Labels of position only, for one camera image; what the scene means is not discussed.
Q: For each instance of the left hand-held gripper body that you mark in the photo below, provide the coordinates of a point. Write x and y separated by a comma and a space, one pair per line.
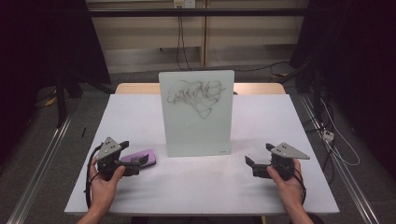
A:
107, 155

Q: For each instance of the wooden vertical post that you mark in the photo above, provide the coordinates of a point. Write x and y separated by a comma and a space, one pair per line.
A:
204, 37

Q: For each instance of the white wall socket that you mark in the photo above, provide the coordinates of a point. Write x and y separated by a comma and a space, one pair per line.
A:
184, 3

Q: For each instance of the white whiteboard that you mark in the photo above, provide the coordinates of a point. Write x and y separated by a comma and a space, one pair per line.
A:
196, 130

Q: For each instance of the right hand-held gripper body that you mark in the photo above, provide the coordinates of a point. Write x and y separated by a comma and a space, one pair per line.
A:
285, 165

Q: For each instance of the wooden table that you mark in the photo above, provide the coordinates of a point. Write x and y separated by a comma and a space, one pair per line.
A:
137, 88

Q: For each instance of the black curtain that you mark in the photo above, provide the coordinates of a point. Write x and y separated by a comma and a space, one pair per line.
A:
37, 46
358, 62

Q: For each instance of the white table cover sheet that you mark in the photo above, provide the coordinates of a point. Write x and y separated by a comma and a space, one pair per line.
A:
199, 186

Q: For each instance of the black metal stand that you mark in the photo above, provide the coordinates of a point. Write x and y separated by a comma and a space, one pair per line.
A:
60, 102

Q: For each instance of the small black stick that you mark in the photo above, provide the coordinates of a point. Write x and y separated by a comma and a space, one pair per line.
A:
83, 132

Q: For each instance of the person's right hand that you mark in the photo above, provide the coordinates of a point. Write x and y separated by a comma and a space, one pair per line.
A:
291, 191

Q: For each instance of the white power strip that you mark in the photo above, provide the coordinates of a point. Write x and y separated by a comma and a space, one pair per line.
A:
328, 136

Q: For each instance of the black horizontal bar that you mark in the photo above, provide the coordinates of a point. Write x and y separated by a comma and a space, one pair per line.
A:
140, 12

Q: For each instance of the metal floor rail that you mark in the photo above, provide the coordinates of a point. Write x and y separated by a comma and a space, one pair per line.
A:
342, 174
40, 168

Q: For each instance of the person's left hand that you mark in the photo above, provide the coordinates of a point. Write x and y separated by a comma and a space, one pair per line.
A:
102, 191

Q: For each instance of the purple whiteboard eraser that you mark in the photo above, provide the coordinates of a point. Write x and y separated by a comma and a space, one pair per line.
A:
146, 155

